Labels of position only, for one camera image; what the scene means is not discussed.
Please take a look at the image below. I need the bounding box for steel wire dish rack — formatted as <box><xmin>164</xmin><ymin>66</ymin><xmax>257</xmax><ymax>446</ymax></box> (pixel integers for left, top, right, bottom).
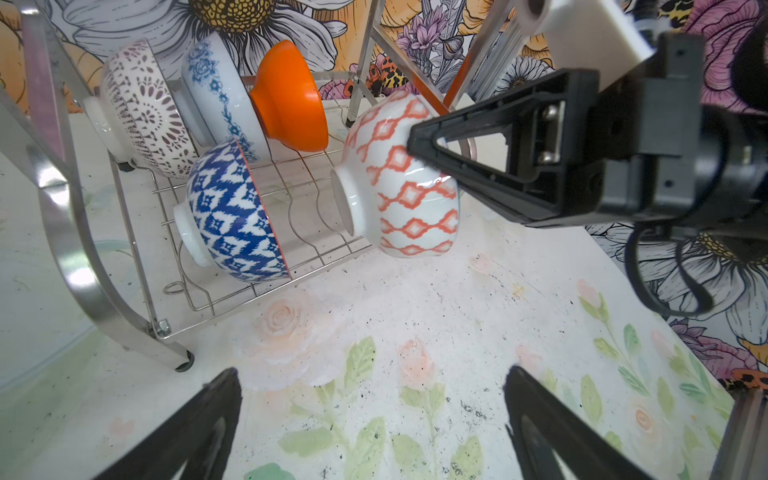
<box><xmin>0</xmin><ymin>0</ymin><xmax>517</xmax><ymax>373</ymax></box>

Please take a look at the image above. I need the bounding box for orange plastic bowl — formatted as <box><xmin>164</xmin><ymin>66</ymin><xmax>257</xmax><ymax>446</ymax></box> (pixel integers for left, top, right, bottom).
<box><xmin>249</xmin><ymin>41</ymin><xmax>329</xmax><ymax>152</ymax></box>

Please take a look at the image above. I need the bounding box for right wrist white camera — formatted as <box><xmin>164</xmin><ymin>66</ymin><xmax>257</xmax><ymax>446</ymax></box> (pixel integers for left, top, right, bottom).
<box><xmin>515</xmin><ymin>0</ymin><xmax>653</xmax><ymax>91</ymax></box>

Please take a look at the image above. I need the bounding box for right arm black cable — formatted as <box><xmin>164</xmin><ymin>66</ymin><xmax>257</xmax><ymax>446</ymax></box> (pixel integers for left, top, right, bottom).
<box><xmin>623</xmin><ymin>0</ymin><xmax>768</xmax><ymax>318</ymax></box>

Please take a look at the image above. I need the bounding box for blue floral ceramic bowl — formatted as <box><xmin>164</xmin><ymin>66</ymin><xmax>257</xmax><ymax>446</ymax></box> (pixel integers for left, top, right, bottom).
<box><xmin>175</xmin><ymin>33</ymin><xmax>272</xmax><ymax>164</ymax></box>

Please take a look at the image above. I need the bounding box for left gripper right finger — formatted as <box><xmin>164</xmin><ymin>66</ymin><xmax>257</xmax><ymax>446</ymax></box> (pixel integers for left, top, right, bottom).
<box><xmin>503</xmin><ymin>365</ymin><xmax>649</xmax><ymax>479</ymax></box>

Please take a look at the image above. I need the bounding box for red patterned ceramic bowl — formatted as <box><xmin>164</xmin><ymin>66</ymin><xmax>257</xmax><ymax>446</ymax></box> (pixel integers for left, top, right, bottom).
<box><xmin>173</xmin><ymin>137</ymin><xmax>290</xmax><ymax>283</ymax></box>

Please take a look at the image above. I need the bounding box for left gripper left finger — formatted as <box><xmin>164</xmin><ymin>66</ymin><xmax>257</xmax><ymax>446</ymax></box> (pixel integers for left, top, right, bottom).
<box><xmin>97</xmin><ymin>367</ymin><xmax>242</xmax><ymax>479</ymax></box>

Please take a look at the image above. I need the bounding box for dark blue patterned bowl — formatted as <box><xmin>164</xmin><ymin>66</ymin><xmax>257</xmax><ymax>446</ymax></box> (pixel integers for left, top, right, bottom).
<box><xmin>331</xmin><ymin>91</ymin><xmax>460</xmax><ymax>259</ymax></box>

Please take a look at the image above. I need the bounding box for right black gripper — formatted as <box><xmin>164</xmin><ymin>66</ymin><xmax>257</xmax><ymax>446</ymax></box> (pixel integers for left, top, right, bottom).
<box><xmin>407</xmin><ymin>34</ymin><xmax>767</xmax><ymax>228</ymax></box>

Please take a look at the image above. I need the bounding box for white black lattice bowl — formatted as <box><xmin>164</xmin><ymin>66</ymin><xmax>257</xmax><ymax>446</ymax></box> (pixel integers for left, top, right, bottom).
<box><xmin>83</xmin><ymin>39</ymin><xmax>198</xmax><ymax>181</ymax></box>

